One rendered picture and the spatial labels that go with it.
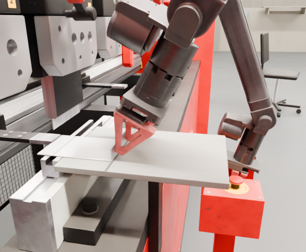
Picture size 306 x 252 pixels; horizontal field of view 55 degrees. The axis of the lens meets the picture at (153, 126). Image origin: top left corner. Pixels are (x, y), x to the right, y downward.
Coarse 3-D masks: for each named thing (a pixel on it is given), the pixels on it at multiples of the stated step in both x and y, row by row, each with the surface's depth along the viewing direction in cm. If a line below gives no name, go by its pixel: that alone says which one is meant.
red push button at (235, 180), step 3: (231, 177) 79; (234, 177) 78; (237, 177) 78; (240, 177) 79; (231, 180) 78; (234, 180) 77; (237, 180) 77; (240, 180) 77; (231, 183) 79; (234, 183) 77; (237, 183) 77; (240, 183) 77; (231, 186) 79; (234, 186) 78; (237, 186) 78
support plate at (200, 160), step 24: (144, 144) 52; (168, 144) 52; (192, 144) 52; (216, 144) 52; (72, 168) 44; (96, 168) 44; (120, 168) 44; (144, 168) 44; (168, 168) 44; (192, 168) 44; (216, 168) 44
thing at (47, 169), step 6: (90, 120) 65; (84, 126) 61; (90, 126) 64; (78, 132) 58; (48, 156) 48; (54, 156) 49; (42, 162) 47; (48, 162) 48; (54, 162) 46; (42, 168) 47; (48, 168) 47; (42, 174) 48; (48, 174) 47; (54, 174) 47
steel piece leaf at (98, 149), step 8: (80, 136) 55; (72, 144) 52; (80, 144) 52; (88, 144) 52; (96, 144) 52; (104, 144) 52; (112, 144) 52; (56, 152) 49; (64, 152) 49; (72, 152) 49; (80, 152) 49; (88, 152) 49; (96, 152) 49; (104, 152) 49; (112, 152) 46; (104, 160) 46
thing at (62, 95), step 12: (72, 72) 50; (48, 84) 45; (60, 84) 47; (72, 84) 51; (48, 96) 45; (60, 96) 47; (72, 96) 51; (48, 108) 46; (60, 108) 47; (72, 108) 53; (60, 120) 49
